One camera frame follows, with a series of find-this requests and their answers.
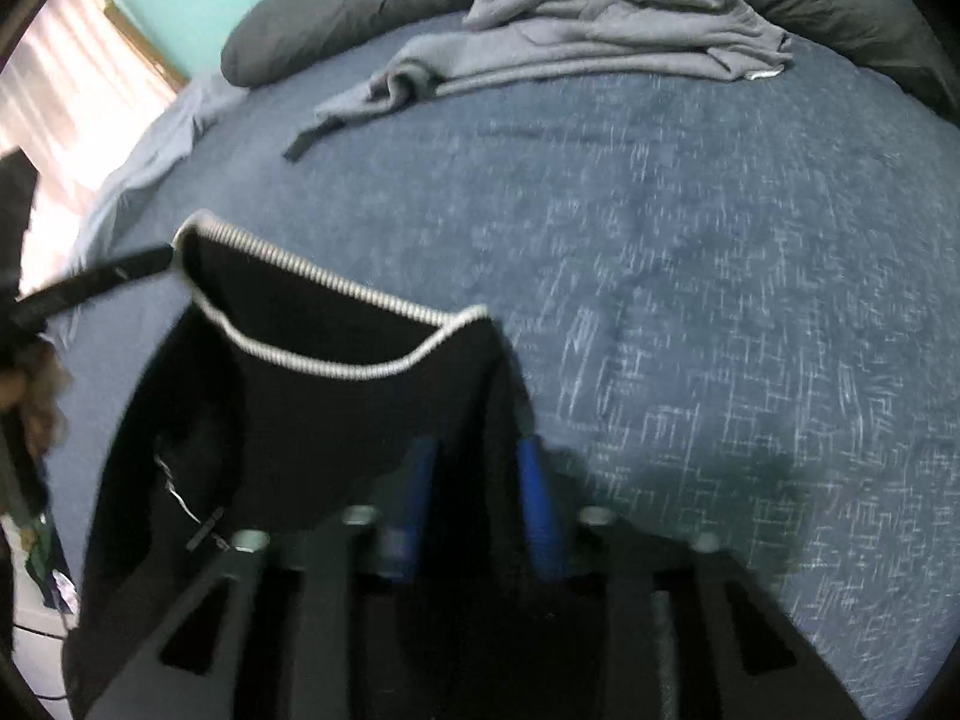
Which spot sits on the black sweater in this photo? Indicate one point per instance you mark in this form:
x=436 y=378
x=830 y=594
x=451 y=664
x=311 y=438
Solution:
x=337 y=420

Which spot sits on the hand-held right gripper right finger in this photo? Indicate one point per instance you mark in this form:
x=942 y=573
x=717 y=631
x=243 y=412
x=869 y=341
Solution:
x=536 y=495

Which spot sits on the long dark grey pillow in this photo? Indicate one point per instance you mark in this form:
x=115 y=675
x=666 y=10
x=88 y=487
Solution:
x=322 y=22

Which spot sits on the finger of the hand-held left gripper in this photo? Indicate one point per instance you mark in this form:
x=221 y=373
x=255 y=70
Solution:
x=90 y=281

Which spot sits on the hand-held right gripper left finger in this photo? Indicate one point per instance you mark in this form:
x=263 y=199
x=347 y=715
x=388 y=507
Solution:
x=416 y=480

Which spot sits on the wooden window frame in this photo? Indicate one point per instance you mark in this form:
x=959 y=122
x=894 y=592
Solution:
x=146 y=45

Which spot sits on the pink curtain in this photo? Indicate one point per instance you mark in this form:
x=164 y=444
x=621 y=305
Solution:
x=67 y=75

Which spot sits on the grey hoodie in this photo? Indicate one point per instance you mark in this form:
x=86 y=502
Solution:
x=600 y=22

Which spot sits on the light grey blanket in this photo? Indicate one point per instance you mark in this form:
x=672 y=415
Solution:
x=142 y=157

